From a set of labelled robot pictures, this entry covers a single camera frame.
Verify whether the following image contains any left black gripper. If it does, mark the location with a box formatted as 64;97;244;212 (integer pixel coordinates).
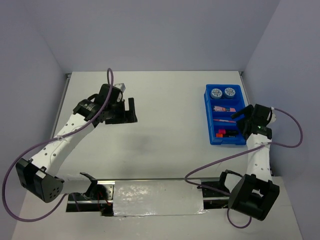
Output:
105;97;138;125

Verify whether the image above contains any blue round tape tin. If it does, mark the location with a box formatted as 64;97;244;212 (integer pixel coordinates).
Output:
223;87;236;99

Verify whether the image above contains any red transparent pen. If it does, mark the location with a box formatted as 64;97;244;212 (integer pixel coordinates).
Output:
213;119;236;124

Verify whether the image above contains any pink cap black highlighter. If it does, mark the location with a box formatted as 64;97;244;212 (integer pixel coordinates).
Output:
218;129;239;135

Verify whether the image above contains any orange cap black highlighter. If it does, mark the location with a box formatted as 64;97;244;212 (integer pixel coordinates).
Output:
215;133;237;138

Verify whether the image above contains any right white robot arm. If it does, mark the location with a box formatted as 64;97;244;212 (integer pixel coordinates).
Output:
193;104;280;221

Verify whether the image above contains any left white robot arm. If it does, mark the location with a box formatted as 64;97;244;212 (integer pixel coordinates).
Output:
15;83;129;203

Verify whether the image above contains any blue plastic compartment tray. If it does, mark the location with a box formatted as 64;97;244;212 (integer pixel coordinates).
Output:
204;84;246;146

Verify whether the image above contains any white foil covered panel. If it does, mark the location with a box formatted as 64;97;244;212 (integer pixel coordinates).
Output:
113;180;206;217

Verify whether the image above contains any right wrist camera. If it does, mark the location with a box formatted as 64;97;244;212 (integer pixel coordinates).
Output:
267;107;277;124

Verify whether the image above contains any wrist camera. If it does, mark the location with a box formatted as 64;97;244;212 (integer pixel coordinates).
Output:
114;83;126;93
267;107;277;124

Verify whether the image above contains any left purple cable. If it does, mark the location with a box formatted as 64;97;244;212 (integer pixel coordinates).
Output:
1;67;115;223

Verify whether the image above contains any purple cable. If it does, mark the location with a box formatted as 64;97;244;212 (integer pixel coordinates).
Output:
1;67;115;223
184;107;305;229

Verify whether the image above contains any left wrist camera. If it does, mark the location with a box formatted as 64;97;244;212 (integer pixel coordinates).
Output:
114;83;126;93

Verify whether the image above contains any aluminium table edge rail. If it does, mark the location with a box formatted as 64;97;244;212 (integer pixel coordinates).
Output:
50;73;72;138

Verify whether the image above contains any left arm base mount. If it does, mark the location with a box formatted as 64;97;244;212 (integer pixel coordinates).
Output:
64;172;115;217

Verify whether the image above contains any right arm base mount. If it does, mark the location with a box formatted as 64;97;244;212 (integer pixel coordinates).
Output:
201;180;229;210

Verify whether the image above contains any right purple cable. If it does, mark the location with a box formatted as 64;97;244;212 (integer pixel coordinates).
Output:
184;107;305;229

